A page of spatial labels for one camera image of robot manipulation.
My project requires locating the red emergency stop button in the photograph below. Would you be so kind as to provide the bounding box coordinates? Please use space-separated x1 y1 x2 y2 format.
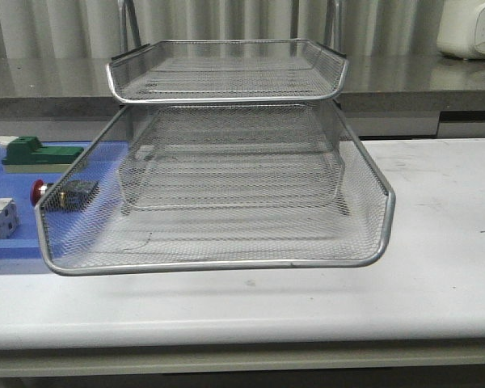
30 179 99 211

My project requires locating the silver mesh bottom tray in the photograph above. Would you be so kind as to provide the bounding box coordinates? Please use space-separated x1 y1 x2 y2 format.
116 152 345 213

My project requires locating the silver mesh top tray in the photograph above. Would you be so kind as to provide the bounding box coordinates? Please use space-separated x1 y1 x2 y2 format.
106 39 348 104

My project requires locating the blue plastic tray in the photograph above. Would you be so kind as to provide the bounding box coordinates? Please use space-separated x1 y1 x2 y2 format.
0 141 128 259

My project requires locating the green electrical module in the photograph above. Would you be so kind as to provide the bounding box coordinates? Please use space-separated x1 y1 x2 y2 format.
0 136 84 173

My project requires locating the grey stone counter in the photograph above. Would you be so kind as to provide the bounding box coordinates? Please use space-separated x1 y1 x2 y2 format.
0 54 485 141

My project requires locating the white appliance on counter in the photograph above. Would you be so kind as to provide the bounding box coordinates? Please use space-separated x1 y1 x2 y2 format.
436 0 485 60

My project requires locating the silver metal rack frame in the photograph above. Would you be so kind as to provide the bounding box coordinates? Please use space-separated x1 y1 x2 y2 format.
119 1 350 222

